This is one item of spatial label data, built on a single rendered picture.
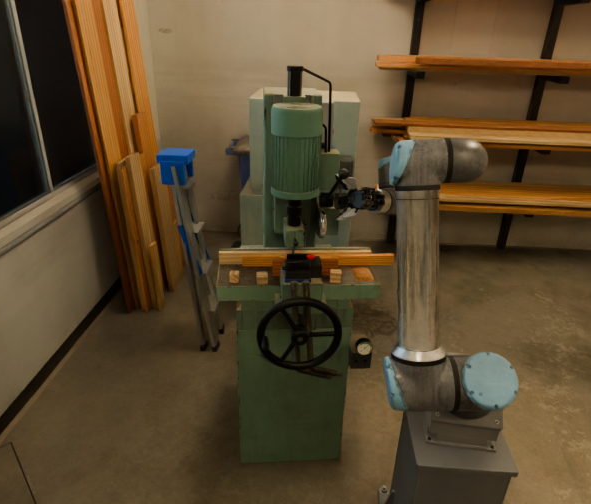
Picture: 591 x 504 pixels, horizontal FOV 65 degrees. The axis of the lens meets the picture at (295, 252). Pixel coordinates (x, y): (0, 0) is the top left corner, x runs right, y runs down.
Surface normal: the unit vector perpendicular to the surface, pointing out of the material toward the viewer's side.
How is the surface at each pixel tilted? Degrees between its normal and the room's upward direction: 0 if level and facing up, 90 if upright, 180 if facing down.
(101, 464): 0
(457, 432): 90
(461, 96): 90
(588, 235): 90
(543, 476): 0
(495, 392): 44
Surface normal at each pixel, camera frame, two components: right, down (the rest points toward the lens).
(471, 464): 0.03, -0.90
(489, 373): 0.00, -0.35
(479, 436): -0.15, 0.42
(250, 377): 0.07, 0.43
